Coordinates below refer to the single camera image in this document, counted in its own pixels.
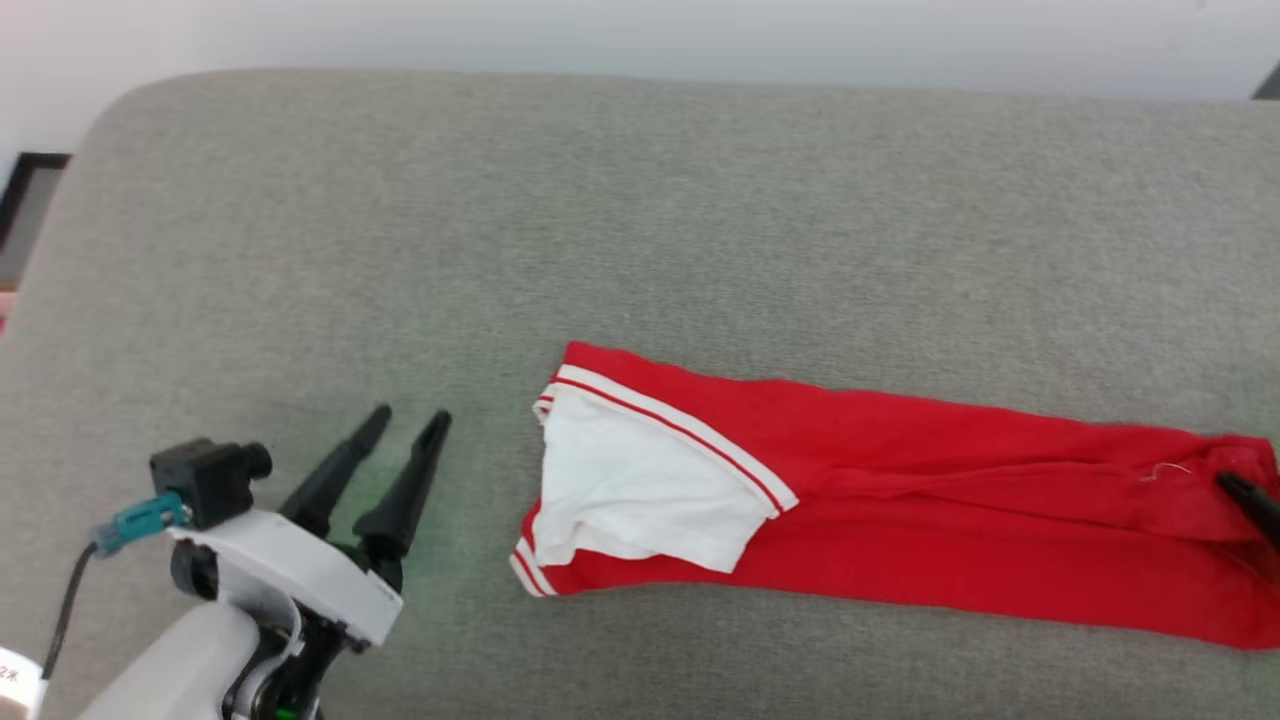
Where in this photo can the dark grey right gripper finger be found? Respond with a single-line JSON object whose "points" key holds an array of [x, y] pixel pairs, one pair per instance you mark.
{"points": [[1255, 505]]}

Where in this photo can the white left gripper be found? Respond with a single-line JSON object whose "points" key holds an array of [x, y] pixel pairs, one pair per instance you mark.
{"points": [[290, 565]]}

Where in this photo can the red and white shirt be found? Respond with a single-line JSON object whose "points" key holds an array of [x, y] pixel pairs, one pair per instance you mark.
{"points": [[900, 500]]}

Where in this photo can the grey fabric panel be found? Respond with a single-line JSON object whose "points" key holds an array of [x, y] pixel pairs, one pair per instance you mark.
{"points": [[600, 200]]}

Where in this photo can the dark object beyond sofa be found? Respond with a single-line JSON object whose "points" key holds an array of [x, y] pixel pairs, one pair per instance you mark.
{"points": [[1270, 85]]}

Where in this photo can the black framed panel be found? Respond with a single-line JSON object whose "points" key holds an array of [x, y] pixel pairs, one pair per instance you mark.
{"points": [[30, 215]]}

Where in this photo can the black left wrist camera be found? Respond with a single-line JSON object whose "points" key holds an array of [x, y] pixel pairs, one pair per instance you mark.
{"points": [[210, 475]]}

